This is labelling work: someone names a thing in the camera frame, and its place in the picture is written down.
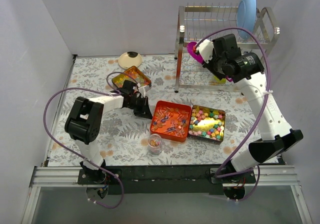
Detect dark tin translucent star candies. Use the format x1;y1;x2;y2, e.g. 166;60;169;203
111;66;152;88

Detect orange tin of lollipops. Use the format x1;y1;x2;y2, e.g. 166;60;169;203
150;100;192;143

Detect clear glass jar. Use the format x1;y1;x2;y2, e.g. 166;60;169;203
148;134;162;155

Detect dark tin pastel star candies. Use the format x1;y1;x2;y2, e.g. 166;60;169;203
188;105;226;144

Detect purple plastic scoop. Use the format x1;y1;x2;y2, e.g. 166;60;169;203
187;38;238;82

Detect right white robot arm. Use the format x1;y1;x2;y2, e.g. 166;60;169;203
194;34;304;183

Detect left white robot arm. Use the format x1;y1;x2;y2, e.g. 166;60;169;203
64;80;153;184

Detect floral table mat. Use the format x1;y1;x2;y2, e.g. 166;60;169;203
48;55;260;169

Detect yellow green bowl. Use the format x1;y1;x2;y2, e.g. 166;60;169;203
214;76;226;84

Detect cream plate black spot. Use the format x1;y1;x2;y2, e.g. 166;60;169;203
118;51;143;69

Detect steel dish rack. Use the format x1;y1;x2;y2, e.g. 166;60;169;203
174;5;281;93

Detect blue plate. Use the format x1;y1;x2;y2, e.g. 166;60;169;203
236;0;257;33

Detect aluminium frame rail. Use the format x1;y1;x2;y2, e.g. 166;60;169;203
29;165;301;187

